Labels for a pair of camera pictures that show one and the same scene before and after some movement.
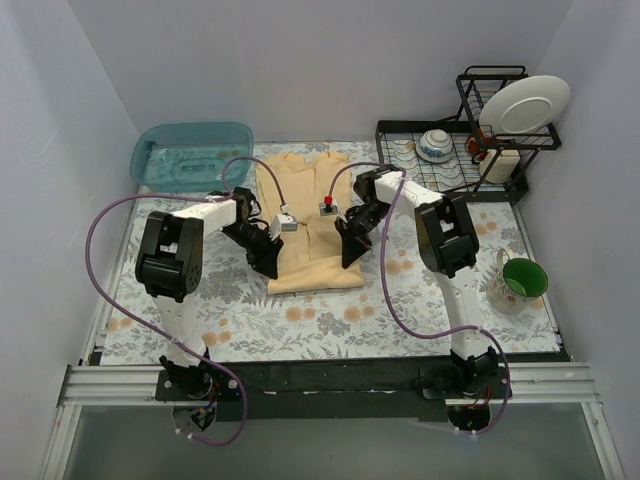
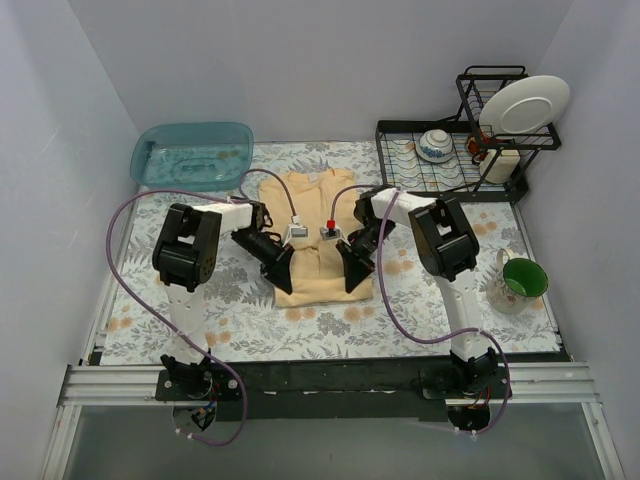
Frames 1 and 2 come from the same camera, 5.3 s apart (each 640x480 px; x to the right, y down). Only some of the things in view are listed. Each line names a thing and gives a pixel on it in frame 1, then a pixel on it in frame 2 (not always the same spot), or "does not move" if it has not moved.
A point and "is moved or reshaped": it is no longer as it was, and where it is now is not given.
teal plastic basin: x=190 y=156 does not move
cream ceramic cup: x=503 y=167 does not move
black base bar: x=331 y=391 does not move
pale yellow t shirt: x=315 y=188 is moved or reshaped
